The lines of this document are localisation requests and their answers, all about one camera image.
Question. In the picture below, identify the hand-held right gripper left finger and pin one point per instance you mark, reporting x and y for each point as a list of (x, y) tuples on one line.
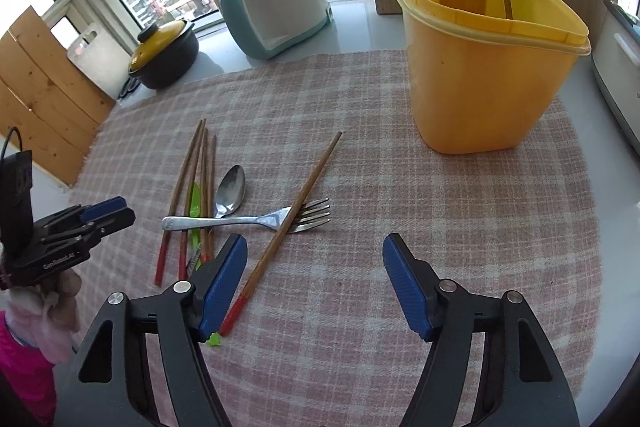
[(222, 287)]

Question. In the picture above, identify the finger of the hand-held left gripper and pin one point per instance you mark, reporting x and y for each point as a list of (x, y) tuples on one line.
[(117, 219), (105, 208)]

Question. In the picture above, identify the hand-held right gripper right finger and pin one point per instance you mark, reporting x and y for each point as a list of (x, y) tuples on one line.
[(407, 287)]

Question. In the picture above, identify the metal fork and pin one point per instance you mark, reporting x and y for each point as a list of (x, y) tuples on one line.
[(225, 222)]

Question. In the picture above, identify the green plastic spoon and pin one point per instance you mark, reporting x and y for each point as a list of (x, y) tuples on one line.
[(195, 204)]

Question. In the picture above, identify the yellow plastic container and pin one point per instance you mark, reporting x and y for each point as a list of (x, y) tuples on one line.
[(480, 82)]

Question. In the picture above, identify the person's left hand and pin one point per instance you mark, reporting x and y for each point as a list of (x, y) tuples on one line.
[(67, 284)]

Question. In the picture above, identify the pink plaid cloth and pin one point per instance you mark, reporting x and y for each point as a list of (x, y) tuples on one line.
[(350, 282)]

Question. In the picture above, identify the black scissors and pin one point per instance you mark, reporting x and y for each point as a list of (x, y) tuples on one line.
[(129, 88)]

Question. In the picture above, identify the pine plank board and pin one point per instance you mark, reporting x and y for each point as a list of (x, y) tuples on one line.
[(45, 97)]

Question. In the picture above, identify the white cutting board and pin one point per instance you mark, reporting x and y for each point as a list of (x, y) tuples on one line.
[(97, 62)]

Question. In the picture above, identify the black pot with yellow lid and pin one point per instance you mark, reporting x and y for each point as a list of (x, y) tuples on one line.
[(167, 59)]

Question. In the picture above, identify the white floral slow cooker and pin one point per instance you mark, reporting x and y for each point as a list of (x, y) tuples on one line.
[(620, 72)]

